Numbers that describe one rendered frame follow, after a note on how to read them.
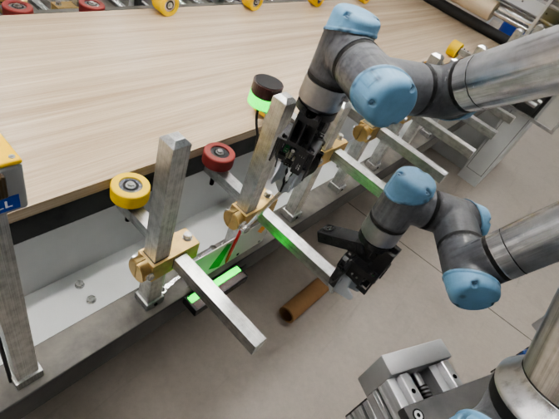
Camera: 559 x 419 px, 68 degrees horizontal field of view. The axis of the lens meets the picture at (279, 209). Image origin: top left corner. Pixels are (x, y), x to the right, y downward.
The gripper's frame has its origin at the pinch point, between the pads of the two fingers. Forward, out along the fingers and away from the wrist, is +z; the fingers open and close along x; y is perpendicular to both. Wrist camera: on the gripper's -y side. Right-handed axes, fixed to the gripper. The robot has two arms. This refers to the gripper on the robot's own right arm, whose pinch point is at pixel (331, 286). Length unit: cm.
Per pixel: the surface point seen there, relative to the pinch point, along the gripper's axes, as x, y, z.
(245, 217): -6.5, -23.9, -5.0
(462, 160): 262, -20, 76
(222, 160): -1.7, -38.6, -9.1
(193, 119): 3, -56, -9
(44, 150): -34, -59, -9
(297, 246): -1.4, -11.3, -3.9
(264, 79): -4.4, -31.4, -35.6
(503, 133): 250, -7, 37
